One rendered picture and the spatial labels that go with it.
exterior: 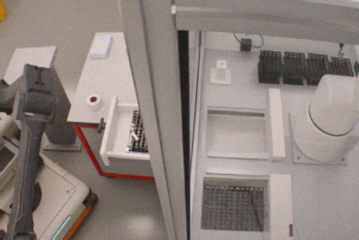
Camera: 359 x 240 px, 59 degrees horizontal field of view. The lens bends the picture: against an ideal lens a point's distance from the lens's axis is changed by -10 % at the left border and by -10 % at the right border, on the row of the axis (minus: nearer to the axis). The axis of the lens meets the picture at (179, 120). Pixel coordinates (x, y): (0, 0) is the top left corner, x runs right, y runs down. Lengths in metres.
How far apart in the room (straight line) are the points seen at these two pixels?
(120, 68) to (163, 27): 1.61
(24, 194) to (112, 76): 1.05
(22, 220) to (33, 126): 0.25
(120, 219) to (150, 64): 2.00
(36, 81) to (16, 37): 2.71
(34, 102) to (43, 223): 1.30
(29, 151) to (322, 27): 0.76
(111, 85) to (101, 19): 1.68
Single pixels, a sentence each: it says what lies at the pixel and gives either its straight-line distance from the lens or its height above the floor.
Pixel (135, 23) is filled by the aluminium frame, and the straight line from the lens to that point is 0.25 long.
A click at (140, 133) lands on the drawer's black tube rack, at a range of 1.47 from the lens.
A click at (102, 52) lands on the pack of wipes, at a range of 1.90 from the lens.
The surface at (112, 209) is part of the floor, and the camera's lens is 2.29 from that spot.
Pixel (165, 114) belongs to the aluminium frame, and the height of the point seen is 1.85.
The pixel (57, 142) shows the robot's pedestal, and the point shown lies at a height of 0.03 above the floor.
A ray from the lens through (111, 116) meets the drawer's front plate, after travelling 1.47.
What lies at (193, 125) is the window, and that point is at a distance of 0.38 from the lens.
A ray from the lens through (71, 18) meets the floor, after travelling 3.52.
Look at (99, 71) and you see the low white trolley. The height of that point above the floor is 0.76.
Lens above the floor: 2.12
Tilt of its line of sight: 57 degrees down
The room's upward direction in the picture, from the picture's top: 3 degrees counter-clockwise
